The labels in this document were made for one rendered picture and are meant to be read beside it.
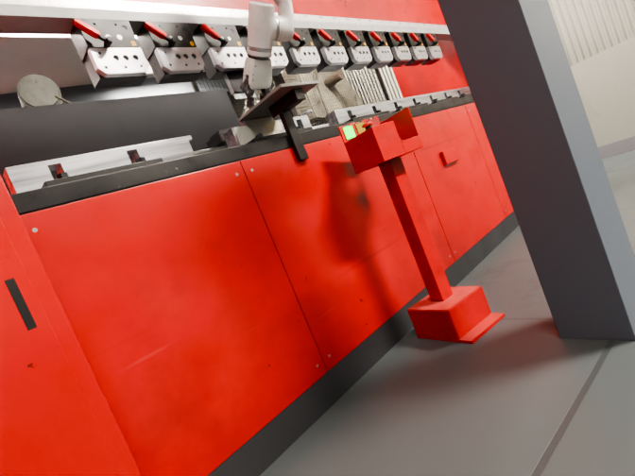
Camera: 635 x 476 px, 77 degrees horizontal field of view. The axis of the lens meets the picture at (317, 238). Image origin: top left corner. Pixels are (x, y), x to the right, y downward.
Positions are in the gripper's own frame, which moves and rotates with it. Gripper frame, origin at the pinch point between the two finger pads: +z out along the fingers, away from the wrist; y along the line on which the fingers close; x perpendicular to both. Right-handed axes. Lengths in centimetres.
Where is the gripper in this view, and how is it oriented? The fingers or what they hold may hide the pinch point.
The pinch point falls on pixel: (256, 102)
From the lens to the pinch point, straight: 154.1
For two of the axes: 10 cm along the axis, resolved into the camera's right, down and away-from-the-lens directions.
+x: 7.4, 4.4, -5.1
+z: -1.3, 8.4, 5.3
